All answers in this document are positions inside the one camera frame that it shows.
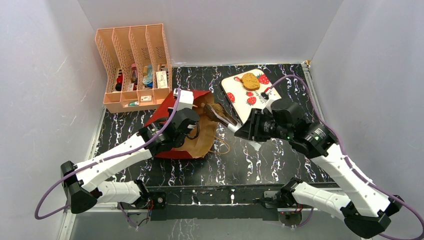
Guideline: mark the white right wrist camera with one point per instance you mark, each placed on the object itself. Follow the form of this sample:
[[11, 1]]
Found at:
[[269, 96]]

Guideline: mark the brown twisted fake bread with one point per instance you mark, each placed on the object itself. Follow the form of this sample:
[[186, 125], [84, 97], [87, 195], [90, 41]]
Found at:
[[215, 111]]

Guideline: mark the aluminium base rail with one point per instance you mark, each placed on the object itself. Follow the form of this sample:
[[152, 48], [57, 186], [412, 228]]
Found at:
[[212, 200]]

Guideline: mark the blue packet in organizer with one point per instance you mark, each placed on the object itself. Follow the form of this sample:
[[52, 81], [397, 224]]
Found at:
[[147, 80]]

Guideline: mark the small green white tube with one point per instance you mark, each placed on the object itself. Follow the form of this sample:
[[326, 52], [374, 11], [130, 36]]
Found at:
[[133, 104]]

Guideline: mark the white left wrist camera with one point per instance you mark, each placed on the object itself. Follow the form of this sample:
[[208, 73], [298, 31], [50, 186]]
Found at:
[[185, 98]]

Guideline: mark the pink plastic file organizer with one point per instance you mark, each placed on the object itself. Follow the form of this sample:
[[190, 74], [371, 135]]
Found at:
[[138, 67]]

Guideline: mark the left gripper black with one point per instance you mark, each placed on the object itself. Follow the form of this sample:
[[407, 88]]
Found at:
[[171, 111]]

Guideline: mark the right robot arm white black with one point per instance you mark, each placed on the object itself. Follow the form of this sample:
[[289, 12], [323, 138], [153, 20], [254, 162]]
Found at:
[[364, 210]]

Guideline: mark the red brown paper bag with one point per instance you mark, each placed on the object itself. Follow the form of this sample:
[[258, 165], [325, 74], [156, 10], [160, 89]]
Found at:
[[200, 138]]

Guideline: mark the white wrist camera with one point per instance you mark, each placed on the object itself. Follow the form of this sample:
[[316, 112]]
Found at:
[[269, 96], [185, 98]]

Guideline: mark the strawberry print cutting board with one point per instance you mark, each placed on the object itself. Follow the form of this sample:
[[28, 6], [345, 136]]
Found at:
[[242, 99]]

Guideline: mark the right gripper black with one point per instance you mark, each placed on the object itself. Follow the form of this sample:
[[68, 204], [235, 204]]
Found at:
[[247, 126]]

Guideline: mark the round yellow fake bread slice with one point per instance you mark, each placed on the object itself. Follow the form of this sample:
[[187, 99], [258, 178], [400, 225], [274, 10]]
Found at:
[[250, 82]]

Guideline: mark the white card box in organizer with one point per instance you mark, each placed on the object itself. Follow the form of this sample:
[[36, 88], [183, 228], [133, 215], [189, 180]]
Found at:
[[162, 79]]

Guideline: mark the pink brown bottle in organizer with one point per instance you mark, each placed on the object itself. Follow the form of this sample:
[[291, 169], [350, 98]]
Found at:
[[134, 74]]

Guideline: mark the red dark bottle in organizer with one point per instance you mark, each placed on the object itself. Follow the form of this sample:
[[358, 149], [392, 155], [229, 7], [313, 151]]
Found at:
[[119, 82]]

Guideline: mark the small white label box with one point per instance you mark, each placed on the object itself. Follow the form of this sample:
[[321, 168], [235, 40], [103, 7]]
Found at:
[[146, 98]]

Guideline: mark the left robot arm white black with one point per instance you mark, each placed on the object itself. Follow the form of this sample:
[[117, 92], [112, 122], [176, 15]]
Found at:
[[87, 183]]

